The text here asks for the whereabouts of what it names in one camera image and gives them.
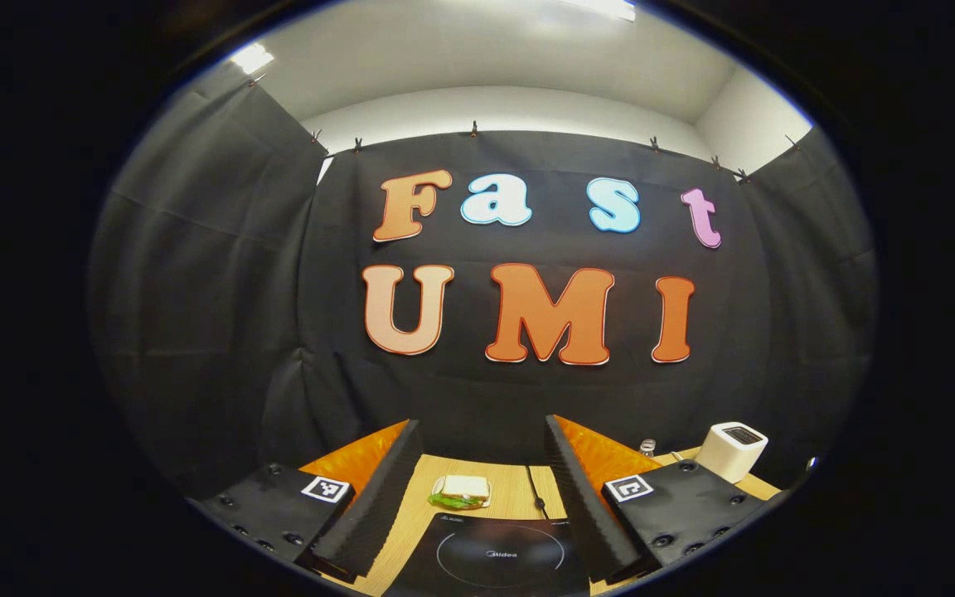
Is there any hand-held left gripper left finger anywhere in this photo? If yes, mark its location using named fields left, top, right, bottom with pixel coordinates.
left=187, top=419, right=424, bottom=581

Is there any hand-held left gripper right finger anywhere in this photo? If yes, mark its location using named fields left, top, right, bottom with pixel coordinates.
left=544, top=415, right=789, bottom=585

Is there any black induction cooktop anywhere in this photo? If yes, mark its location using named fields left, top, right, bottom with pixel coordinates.
left=382, top=512, right=593, bottom=597

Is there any white box appliance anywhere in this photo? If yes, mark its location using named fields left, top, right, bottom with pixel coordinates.
left=695, top=421, right=768, bottom=484

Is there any row of black cloth clips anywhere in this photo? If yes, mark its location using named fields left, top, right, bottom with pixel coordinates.
left=250, top=73, right=802, bottom=185

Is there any small ceiling light panel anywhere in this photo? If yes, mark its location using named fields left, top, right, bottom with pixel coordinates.
left=229, top=43, right=275, bottom=75

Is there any large ceiling light panel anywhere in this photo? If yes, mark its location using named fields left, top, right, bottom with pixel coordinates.
left=556, top=0, right=637, bottom=22

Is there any black power cable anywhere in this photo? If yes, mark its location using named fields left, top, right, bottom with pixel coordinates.
left=525, top=464, right=549, bottom=519

